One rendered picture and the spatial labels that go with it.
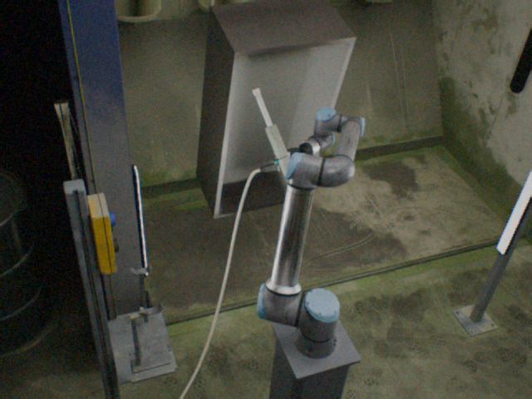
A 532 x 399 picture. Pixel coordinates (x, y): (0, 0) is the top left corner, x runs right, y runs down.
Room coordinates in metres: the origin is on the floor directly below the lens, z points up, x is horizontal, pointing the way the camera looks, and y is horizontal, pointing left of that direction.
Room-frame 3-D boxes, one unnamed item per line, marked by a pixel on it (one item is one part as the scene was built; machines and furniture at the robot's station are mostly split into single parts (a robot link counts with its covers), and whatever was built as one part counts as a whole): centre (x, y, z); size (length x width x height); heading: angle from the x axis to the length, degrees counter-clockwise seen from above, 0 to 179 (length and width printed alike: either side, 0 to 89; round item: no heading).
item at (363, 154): (3.59, -0.18, 0.11); 2.70 x 0.02 x 0.13; 113
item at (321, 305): (1.61, -0.27, 0.83); 0.17 x 0.15 x 0.18; 79
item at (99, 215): (1.37, 0.52, 1.42); 0.12 x 0.06 x 0.26; 23
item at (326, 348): (1.61, -0.28, 0.69); 0.19 x 0.19 x 0.10
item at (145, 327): (1.42, 0.43, 0.95); 0.26 x 0.15 x 0.32; 23
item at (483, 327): (2.34, -1.33, 0.01); 0.20 x 0.20 x 0.01; 23
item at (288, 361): (1.61, -0.28, 0.32); 0.31 x 0.31 x 0.64; 23
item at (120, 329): (1.41, 0.45, 0.78); 0.31 x 0.23 x 0.01; 23
